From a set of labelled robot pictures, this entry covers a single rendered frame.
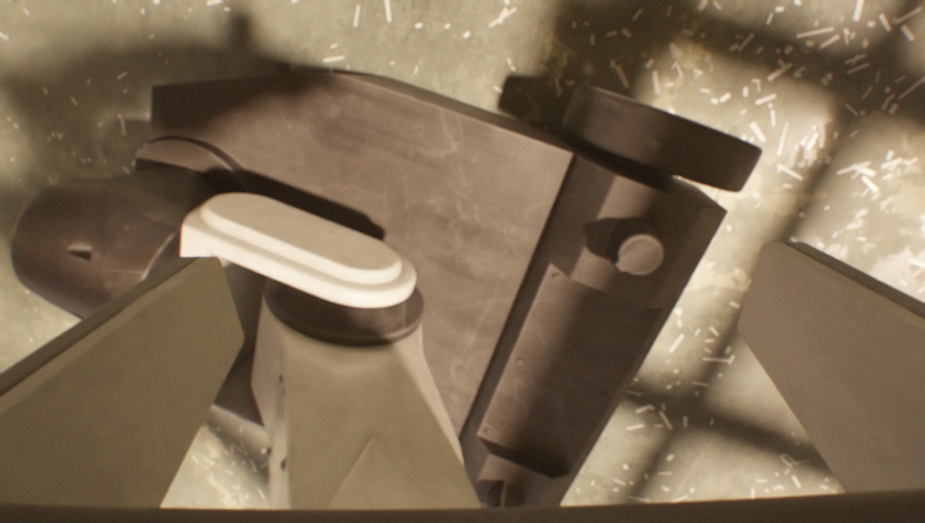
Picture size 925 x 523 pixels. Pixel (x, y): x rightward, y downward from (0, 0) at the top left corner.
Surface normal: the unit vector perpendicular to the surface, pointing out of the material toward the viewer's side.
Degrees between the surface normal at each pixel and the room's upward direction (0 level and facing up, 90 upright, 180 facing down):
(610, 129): 37
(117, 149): 0
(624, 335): 0
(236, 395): 90
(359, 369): 90
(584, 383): 0
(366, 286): 90
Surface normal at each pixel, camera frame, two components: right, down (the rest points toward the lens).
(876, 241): -0.22, 0.34
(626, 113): -0.65, 0.09
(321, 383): 0.29, -0.87
